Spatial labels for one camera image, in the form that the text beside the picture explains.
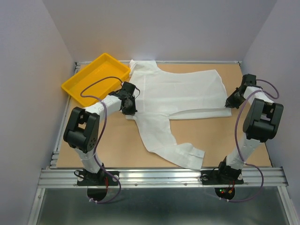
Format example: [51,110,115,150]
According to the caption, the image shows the white long sleeve shirt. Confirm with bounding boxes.
[126,60,232,170]

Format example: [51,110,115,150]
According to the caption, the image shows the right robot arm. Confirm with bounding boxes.
[216,87,284,183]

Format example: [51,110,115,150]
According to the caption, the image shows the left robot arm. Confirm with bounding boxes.
[63,87,137,185]

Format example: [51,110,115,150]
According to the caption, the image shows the yellow plastic tray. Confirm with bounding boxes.
[61,53,130,107]

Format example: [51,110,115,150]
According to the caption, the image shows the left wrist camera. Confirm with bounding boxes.
[121,82,136,95]

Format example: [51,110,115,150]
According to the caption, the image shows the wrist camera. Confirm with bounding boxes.
[241,74,256,87]
[121,82,136,95]

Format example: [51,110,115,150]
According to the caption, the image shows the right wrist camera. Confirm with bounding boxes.
[241,74,256,87]

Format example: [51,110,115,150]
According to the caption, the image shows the aluminium back rail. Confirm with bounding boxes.
[75,60,242,66]

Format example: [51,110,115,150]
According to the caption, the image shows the aluminium rail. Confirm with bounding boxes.
[75,60,242,66]
[48,62,82,169]
[37,167,288,188]

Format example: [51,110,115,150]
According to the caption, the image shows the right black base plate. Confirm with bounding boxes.
[200,169,244,185]

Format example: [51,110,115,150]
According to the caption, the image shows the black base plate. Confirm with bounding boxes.
[200,169,244,185]
[74,169,119,187]

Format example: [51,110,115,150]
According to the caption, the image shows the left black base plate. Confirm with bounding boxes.
[74,169,119,187]

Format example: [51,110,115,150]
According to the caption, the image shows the aluminium front rail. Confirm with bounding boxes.
[37,167,288,188]

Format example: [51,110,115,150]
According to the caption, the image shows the aluminium left side rail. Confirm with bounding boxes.
[48,62,82,169]

